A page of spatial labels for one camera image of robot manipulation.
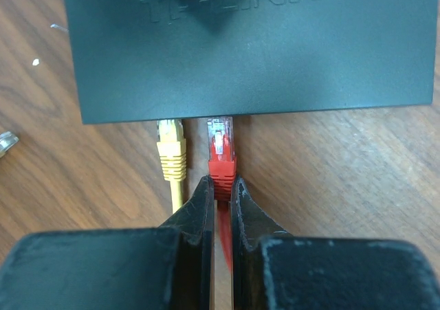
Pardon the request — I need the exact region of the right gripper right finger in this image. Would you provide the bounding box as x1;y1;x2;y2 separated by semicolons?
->
230;177;439;309

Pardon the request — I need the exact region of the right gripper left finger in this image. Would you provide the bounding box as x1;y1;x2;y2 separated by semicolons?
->
1;176;215;309

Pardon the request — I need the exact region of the red ethernet cable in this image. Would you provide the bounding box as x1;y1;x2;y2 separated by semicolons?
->
206;115;239;273

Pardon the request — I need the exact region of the yellow ethernet cable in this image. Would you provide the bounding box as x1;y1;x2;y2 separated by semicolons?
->
155;118;188;214

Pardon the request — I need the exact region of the black network switch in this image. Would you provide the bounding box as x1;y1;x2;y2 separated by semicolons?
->
65;0;438;124

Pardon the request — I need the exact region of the white round tape roll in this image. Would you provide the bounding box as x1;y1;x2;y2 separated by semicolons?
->
0;131;19;157

